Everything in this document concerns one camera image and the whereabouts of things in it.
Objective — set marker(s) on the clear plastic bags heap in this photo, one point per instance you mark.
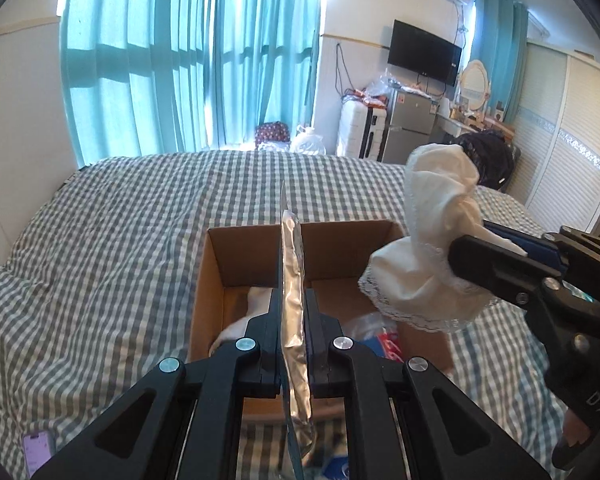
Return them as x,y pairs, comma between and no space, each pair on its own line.
395,87

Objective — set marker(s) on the red and blue packet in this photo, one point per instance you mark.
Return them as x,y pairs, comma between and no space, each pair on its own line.
387,345

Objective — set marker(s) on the checked bed blanket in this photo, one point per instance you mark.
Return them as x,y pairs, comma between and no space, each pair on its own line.
110,260

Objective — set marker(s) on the white plastic bag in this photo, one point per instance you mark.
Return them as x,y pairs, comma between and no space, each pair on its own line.
307,141

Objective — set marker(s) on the black wall television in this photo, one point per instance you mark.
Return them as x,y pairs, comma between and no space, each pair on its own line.
424,52

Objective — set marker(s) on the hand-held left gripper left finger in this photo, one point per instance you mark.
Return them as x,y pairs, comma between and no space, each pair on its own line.
266,345

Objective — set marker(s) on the white dressing table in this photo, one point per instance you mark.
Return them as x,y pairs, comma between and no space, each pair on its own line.
467,122

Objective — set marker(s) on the silver foil packet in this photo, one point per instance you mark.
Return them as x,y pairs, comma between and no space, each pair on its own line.
294,340

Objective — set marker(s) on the teal window curtain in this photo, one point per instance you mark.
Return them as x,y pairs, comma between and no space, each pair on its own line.
140,55
265,50

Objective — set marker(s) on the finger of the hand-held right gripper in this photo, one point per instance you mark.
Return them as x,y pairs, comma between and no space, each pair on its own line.
505,272
535,250

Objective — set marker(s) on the silver small fridge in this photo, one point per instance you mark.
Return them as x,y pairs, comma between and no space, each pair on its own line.
407,125

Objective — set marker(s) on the cardboard box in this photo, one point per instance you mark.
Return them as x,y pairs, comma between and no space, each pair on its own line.
330,255

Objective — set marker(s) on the narrow teal curtain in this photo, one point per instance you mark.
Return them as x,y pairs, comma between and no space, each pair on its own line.
500,50

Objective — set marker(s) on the white suitcase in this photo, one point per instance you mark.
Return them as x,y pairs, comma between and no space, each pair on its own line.
355,127

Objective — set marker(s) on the person's right hand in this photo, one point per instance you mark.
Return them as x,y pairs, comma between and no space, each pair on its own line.
576,432

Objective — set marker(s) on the white soft item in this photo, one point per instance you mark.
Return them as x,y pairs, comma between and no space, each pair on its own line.
242,322

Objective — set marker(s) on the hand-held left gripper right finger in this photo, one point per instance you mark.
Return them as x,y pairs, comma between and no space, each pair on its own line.
320,345

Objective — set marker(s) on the oval white vanity mirror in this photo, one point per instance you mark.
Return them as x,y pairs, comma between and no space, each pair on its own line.
474,84

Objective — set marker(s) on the clear plastic bag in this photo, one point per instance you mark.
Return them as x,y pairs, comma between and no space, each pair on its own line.
365,327

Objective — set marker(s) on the white louvred wardrobe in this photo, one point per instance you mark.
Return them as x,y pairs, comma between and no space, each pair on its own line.
565,145

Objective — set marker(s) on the white lace-trimmed cloth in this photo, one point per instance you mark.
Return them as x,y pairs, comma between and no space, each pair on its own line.
430,240

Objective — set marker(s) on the blue and white packet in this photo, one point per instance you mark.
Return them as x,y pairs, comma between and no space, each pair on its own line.
336,467

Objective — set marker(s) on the smartphone with purple screen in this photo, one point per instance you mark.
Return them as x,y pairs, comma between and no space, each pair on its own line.
38,452

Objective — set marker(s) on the red dotted fabric bag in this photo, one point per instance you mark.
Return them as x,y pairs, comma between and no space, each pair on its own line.
272,132

